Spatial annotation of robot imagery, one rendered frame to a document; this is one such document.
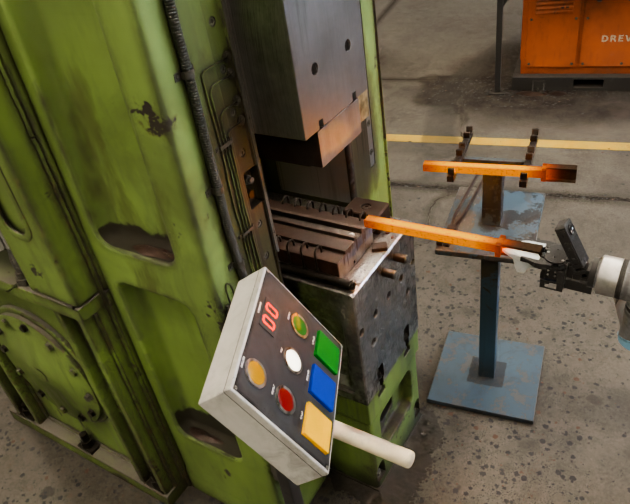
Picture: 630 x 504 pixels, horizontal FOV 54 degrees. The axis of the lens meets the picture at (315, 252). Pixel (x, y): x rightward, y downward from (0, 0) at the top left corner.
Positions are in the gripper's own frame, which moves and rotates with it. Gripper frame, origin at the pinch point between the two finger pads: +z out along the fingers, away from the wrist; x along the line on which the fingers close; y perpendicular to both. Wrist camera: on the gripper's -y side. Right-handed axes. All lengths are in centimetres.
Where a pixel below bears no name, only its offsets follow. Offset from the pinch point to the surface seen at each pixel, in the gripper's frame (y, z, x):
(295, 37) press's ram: -52, 43, -15
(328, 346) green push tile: 5, 26, -43
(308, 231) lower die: 8, 56, -4
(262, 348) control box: -10, 28, -60
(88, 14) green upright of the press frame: -63, 77, -37
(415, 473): 106, 26, -4
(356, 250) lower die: 11.5, 41.4, -2.5
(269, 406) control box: -6, 22, -69
